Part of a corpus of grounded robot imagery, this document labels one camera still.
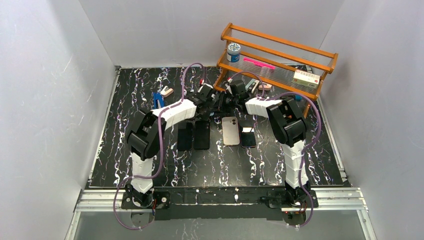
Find beige pink phone case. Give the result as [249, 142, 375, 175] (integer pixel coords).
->
[222, 116, 240, 146]

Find black smartphone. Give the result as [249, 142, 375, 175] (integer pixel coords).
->
[177, 121, 193, 151]

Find phone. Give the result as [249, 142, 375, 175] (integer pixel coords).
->
[193, 120, 210, 150]

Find purple edged smartphone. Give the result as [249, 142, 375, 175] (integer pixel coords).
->
[239, 126, 257, 148]

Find black arm mounting base bar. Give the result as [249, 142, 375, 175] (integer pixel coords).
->
[155, 186, 305, 221]

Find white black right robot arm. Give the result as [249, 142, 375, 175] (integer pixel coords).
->
[222, 79, 318, 204]

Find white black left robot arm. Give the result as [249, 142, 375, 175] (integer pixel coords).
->
[123, 84, 223, 208]

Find light blue small stapler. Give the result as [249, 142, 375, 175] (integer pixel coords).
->
[246, 78, 260, 94]

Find small pink white stapler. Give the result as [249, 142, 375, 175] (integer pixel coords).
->
[160, 86, 174, 98]

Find pink pen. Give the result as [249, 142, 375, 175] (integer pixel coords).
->
[243, 57, 276, 70]

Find orange wooden shelf rack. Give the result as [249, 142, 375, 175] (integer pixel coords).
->
[213, 22, 339, 101]

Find white blue labelled jar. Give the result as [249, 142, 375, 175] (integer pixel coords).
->
[226, 42, 241, 63]

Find black blue marker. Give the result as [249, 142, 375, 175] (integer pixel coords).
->
[291, 94, 303, 102]

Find white red cardboard box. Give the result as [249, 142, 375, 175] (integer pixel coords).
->
[292, 69, 320, 89]

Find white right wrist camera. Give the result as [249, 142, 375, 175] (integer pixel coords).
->
[224, 78, 234, 96]

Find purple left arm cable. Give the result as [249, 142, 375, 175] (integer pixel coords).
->
[113, 62, 207, 231]

